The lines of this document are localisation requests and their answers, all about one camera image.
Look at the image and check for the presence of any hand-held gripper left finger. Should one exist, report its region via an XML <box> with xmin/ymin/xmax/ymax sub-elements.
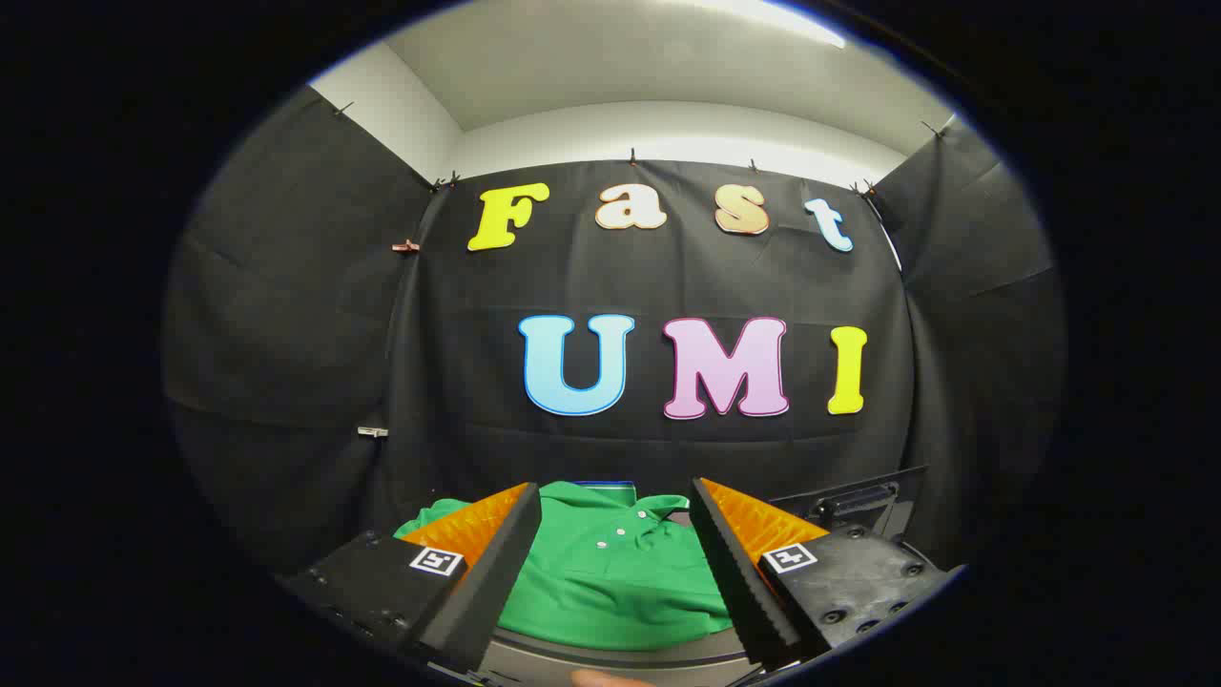
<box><xmin>277</xmin><ymin>482</ymin><xmax>543</xmax><ymax>674</ymax></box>

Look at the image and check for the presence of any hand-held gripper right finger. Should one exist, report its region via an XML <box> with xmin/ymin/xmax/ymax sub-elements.
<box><xmin>689</xmin><ymin>477</ymin><xmax>964</xmax><ymax>669</ymax></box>

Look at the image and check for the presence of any green polo shirt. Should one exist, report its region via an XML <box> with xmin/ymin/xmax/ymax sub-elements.
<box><xmin>393</xmin><ymin>480</ymin><xmax>735</xmax><ymax>653</ymax></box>

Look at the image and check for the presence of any grey box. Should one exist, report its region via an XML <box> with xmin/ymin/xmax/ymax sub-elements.
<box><xmin>485</xmin><ymin>625</ymin><xmax>756</xmax><ymax>680</ymax></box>

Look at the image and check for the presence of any black backdrop cloth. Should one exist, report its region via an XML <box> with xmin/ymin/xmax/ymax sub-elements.
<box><xmin>162</xmin><ymin>86</ymin><xmax>1065</xmax><ymax>573</ymax></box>

